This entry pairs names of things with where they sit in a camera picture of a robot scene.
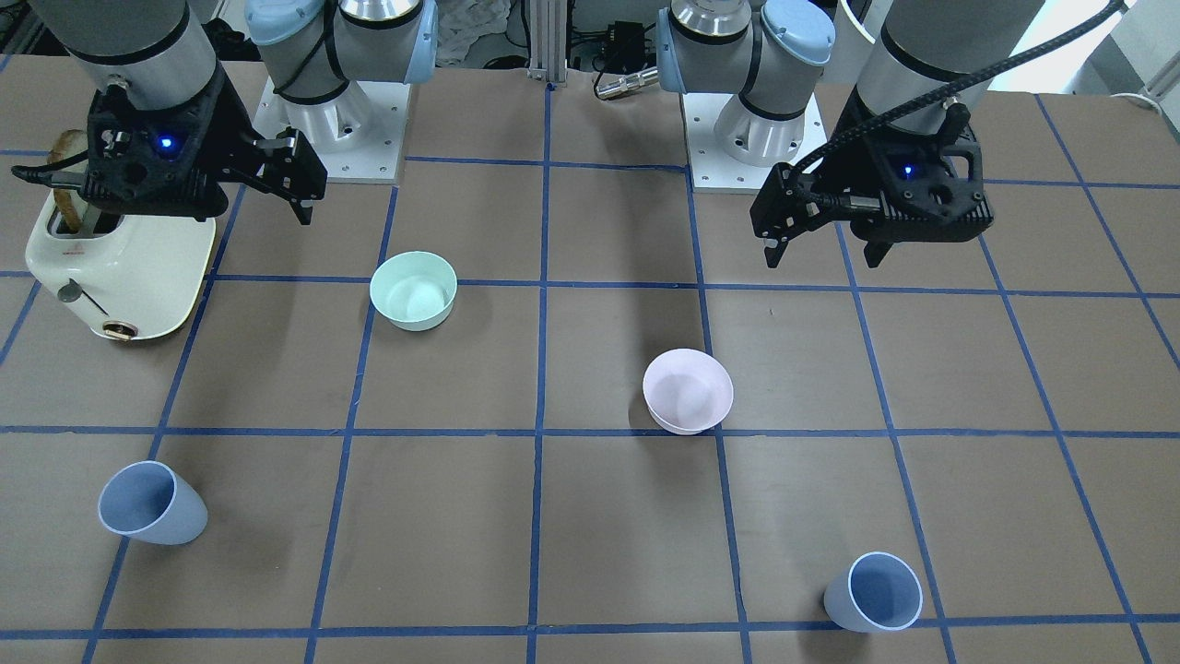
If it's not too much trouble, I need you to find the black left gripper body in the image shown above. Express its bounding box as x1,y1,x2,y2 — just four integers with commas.
750,91,995,245

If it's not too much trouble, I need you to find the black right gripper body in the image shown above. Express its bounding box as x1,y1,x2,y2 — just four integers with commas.
81,65,327,219

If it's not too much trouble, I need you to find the blue cup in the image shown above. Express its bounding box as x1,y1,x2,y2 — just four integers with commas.
822,551,926,635
97,459,209,546

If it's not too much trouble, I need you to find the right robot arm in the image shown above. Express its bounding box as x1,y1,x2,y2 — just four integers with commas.
12,1,438,224

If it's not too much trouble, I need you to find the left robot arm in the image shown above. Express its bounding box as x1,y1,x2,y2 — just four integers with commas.
656,1,1041,267

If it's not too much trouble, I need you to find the toast slice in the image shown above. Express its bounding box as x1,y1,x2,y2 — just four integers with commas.
46,129,90,232

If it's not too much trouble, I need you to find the white toaster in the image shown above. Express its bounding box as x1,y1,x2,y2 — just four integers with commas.
25,196,218,341

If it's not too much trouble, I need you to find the mint green bowl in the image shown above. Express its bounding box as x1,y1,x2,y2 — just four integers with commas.
368,251,458,331

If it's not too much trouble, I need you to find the pink bowl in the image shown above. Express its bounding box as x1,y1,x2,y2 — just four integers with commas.
642,349,735,434

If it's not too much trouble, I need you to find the silver connector plug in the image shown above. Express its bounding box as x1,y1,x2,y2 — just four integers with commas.
594,66,660,101

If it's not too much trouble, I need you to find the black power adapter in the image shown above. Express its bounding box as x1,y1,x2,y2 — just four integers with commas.
595,21,653,73

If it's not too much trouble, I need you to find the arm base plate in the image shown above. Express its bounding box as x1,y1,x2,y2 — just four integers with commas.
681,93,827,193
254,80,417,184

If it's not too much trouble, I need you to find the aluminium frame post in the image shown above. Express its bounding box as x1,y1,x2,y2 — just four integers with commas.
523,1,569,88

